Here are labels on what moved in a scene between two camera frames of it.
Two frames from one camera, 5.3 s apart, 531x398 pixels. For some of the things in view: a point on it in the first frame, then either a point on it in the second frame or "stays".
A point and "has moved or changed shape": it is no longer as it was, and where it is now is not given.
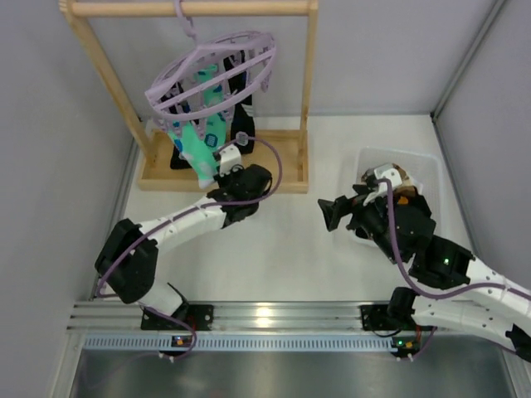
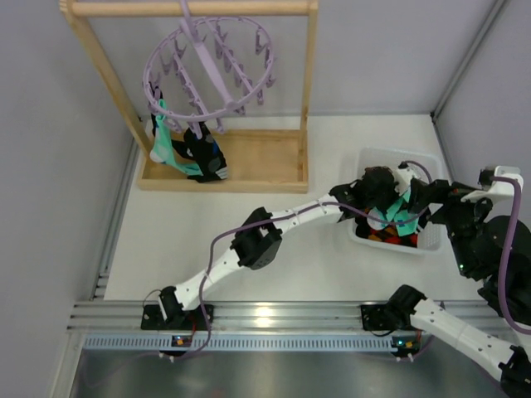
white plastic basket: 423,168 stays
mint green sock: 215,121 has moved or changed shape
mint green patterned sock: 202,161 to 165,151
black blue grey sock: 242,126 to 205,153
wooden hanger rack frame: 284,154 stays
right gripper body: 351,209 to 426,199
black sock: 177,161 to 155,123
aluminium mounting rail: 226,316 stays
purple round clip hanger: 197,90 to 260,94
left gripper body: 226,182 to 390,196
